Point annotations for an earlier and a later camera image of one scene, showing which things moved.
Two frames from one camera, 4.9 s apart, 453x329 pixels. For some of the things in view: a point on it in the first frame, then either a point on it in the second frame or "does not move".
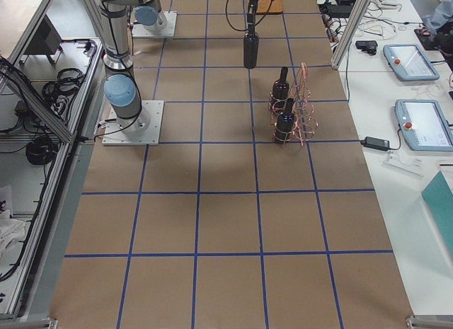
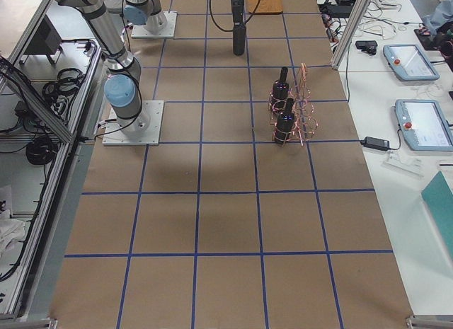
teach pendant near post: x=424 y=125 does not move
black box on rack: x=46 y=42 does not move
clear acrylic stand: x=403 y=164 does not move
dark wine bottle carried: x=250 y=50 to x=239 y=32
